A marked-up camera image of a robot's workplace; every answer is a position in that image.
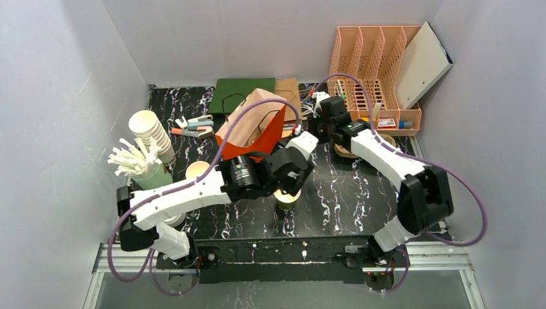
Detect single green paper cup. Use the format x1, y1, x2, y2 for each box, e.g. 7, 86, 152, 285
274, 190, 301, 211

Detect orange paper bag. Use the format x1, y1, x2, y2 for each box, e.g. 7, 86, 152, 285
215, 88, 290, 160

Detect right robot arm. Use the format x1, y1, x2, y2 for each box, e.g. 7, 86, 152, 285
308, 92, 454, 259

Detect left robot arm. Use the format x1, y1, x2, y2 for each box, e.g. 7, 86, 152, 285
118, 146, 314, 260

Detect stack of pulp cup carriers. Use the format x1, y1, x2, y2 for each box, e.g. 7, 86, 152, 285
334, 134, 398, 159

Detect brown kraft paper bag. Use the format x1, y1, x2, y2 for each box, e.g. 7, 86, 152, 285
274, 77, 302, 116

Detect red small box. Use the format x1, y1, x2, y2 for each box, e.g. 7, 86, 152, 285
378, 118, 397, 129

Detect pink desk file organizer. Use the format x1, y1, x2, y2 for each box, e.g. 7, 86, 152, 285
326, 26, 422, 136

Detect green paper bag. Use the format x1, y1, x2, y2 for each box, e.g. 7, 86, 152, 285
207, 77, 276, 115

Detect white board panel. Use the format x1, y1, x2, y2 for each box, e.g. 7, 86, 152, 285
395, 21, 453, 109

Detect white cup lids stack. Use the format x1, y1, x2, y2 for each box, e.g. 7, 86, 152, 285
164, 213, 185, 227

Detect green cup of straws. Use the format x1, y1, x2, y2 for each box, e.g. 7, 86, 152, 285
107, 138, 174, 190

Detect tall stack paper cups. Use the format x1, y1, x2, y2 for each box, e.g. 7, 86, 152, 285
128, 110, 176, 166

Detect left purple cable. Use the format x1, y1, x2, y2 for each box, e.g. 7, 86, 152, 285
106, 98, 304, 297

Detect purple cable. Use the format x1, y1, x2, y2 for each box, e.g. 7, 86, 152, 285
313, 73, 489, 293
106, 98, 304, 297

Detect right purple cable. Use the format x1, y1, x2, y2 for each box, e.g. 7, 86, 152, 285
313, 73, 489, 293

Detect metal base rail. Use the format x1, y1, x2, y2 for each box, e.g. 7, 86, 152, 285
84, 237, 485, 308

